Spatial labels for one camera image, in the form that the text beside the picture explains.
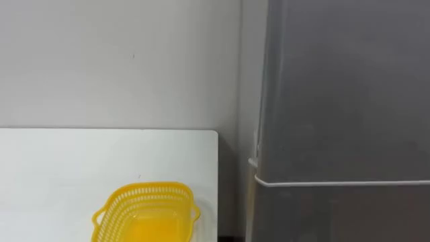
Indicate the yellow plastic strainer basket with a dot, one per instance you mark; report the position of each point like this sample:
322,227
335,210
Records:
148,218

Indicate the grey fridge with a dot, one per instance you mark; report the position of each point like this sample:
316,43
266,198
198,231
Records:
342,117

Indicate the white desk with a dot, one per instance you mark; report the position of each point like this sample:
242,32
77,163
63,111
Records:
67,168

